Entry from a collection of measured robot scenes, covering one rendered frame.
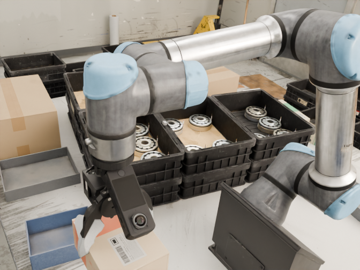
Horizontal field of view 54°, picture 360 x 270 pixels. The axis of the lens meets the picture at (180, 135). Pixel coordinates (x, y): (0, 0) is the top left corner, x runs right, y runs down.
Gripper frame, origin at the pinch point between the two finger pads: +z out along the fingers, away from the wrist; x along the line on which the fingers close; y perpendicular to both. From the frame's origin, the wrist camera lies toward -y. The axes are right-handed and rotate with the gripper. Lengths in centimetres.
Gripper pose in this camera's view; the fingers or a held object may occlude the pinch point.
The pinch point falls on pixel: (119, 244)
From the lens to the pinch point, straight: 70.1
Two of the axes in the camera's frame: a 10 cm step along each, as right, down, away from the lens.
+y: -5.6, -4.8, 6.8
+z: -0.8, 8.5, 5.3
